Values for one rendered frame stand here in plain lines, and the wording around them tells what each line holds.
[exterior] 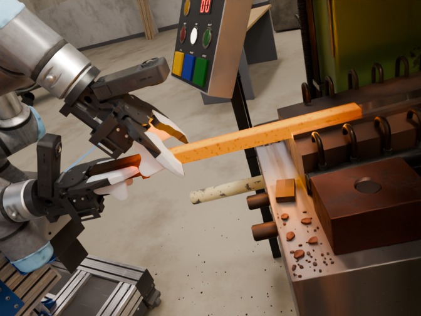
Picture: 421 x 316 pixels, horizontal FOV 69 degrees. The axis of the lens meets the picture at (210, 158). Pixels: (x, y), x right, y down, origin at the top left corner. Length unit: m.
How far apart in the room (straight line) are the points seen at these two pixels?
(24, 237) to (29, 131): 0.51
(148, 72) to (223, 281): 1.28
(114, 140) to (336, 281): 0.37
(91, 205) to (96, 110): 0.18
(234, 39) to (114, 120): 0.50
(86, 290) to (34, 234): 0.91
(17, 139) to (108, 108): 0.69
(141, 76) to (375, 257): 0.38
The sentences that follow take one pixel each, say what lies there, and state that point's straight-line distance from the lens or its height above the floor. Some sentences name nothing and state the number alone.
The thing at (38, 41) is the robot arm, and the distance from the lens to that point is 0.49.
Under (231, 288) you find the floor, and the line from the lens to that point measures 1.57.
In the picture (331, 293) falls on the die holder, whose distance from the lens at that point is 0.45.
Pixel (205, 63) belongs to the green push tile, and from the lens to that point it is 0.90.
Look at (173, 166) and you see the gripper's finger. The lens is 0.48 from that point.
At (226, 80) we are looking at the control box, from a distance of 0.90.
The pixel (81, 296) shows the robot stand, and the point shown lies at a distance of 1.62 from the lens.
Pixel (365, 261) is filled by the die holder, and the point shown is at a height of 0.91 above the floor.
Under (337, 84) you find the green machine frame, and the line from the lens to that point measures 0.74.
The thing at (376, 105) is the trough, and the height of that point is 0.99.
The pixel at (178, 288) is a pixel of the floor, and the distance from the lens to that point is 1.66.
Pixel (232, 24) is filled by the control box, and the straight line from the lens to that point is 0.89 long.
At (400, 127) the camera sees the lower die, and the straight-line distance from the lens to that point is 0.52.
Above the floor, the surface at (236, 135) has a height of 1.01.
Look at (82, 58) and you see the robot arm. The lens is 0.50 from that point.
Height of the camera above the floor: 1.26
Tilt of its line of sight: 31 degrees down
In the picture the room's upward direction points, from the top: 19 degrees counter-clockwise
